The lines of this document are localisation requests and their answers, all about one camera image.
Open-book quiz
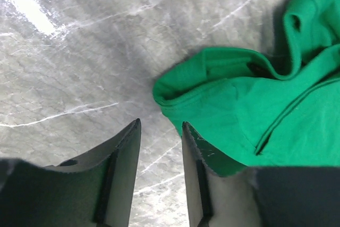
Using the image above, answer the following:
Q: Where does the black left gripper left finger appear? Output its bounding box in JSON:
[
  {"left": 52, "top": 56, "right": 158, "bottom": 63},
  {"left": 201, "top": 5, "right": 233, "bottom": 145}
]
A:
[{"left": 1, "top": 119, "right": 141, "bottom": 226}]

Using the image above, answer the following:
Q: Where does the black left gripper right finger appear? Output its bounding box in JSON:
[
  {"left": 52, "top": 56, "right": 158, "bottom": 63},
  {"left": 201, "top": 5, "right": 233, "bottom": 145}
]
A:
[{"left": 182, "top": 123, "right": 339, "bottom": 226}]

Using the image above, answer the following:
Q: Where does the green t shirt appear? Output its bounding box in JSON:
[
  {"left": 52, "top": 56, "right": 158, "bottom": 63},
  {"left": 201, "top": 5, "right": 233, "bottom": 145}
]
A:
[{"left": 152, "top": 0, "right": 339, "bottom": 173}]

